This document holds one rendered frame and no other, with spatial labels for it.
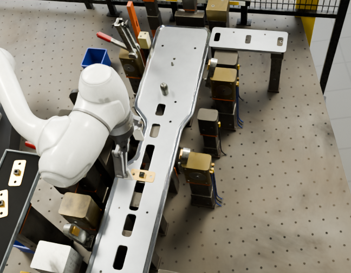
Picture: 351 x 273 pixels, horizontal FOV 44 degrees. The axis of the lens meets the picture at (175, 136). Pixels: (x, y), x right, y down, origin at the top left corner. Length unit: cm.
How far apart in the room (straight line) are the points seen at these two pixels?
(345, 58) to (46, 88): 185
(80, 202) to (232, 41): 83
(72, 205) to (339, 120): 180
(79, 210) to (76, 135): 45
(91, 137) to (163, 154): 54
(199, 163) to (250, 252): 42
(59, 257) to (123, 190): 30
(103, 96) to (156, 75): 70
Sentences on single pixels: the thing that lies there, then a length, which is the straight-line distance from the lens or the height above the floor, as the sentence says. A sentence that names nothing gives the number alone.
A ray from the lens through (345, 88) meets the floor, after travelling 289.
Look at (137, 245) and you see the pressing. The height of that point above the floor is 100.
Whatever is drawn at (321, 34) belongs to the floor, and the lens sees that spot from 314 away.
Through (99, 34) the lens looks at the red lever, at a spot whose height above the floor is 115.
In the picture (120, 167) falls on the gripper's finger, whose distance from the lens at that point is 122.
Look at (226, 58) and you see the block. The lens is 171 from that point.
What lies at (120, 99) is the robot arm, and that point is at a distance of 103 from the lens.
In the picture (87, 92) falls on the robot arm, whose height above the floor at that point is 154.
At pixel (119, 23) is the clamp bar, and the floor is 121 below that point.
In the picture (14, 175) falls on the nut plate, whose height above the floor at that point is 116.
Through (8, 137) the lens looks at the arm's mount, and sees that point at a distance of 199.
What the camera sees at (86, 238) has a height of 101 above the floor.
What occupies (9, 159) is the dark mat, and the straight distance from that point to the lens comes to 146.
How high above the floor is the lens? 230
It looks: 60 degrees down
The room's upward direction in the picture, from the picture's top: 15 degrees counter-clockwise
